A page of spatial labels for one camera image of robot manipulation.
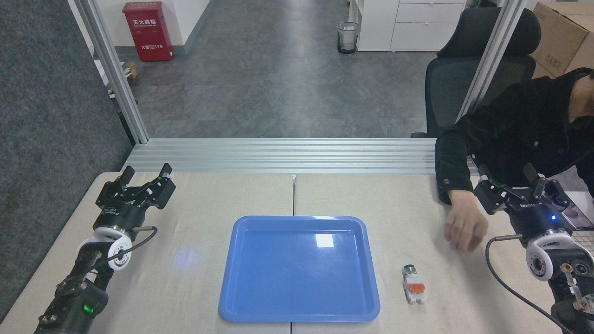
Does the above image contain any person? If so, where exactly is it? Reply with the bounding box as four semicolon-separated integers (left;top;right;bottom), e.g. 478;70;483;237
435;68;594;207

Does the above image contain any person's hand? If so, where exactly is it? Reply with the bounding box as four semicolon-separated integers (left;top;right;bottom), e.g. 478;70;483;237
443;189;489;255

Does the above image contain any blue plastic tray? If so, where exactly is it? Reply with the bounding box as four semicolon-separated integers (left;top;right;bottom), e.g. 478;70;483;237
219;215;381;323

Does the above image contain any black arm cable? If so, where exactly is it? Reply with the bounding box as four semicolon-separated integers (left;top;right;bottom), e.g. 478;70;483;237
485;235;574;334
90;226;158;272

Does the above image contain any red fire extinguisher box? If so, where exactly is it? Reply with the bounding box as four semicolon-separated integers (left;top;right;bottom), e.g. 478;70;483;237
122;1;174;63

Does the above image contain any wire mesh waste bin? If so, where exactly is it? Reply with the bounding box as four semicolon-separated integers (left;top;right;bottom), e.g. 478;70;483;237
337;22;360;54

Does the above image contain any black office chair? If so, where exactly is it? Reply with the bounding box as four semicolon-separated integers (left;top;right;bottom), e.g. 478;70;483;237
411;7;542;138

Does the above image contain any silver aluminium rail frame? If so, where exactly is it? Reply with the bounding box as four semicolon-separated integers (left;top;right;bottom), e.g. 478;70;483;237
122;137;479;175

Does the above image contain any silver aluminium post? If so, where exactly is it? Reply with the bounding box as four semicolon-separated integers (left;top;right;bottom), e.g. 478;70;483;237
456;0;529;123
74;0;150;144

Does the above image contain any smartphone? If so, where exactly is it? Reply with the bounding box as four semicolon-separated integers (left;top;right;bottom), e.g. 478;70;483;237
562;204;594;231

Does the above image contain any large cardboard box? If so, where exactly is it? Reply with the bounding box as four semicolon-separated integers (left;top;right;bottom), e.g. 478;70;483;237
529;1;594;79

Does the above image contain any white keyboard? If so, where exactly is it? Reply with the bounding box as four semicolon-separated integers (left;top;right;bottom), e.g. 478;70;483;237
573;231;594;254

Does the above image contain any white drawer cabinet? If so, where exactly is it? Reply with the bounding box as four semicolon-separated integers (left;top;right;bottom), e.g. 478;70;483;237
348;0;467;51

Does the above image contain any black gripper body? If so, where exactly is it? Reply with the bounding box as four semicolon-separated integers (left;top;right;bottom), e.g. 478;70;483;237
95;203;147;232
510;203;574;242

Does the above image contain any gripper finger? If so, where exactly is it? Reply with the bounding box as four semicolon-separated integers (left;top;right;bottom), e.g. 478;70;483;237
474;164;525;215
125;163;177;210
523;163;571;210
96;166;136;209

